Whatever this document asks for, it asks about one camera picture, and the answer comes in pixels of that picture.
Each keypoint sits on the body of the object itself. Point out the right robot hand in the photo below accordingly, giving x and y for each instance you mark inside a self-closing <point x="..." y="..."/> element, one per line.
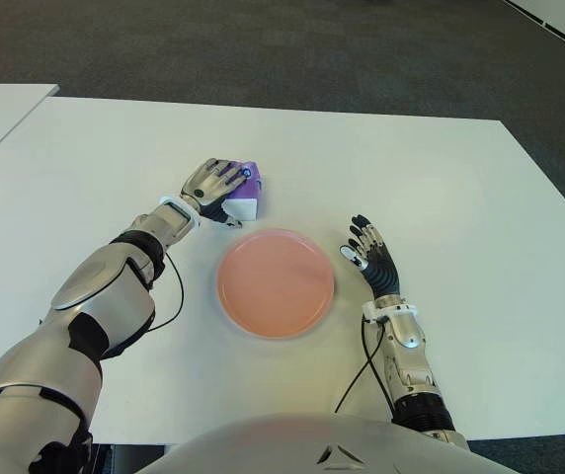
<point x="381" y="269"/>

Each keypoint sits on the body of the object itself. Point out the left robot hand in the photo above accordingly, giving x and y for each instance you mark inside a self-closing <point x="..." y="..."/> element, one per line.
<point x="208" y="185"/>

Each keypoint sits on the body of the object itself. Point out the purple tissue paper pack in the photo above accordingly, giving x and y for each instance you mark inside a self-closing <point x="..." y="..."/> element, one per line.
<point x="252" y="192"/>

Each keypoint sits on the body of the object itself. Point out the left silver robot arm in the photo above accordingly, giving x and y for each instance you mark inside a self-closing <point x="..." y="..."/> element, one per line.
<point x="95" y="296"/>

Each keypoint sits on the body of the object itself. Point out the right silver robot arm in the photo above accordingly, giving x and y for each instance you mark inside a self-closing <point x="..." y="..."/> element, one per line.
<point x="411" y="360"/>

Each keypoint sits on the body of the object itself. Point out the pink round plate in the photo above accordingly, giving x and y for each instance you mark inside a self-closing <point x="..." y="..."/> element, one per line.
<point x="275" y="284"/>

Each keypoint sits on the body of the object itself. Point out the grey robot torso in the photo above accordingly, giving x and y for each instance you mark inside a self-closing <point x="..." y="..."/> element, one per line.
<point x="287" y="444"/>

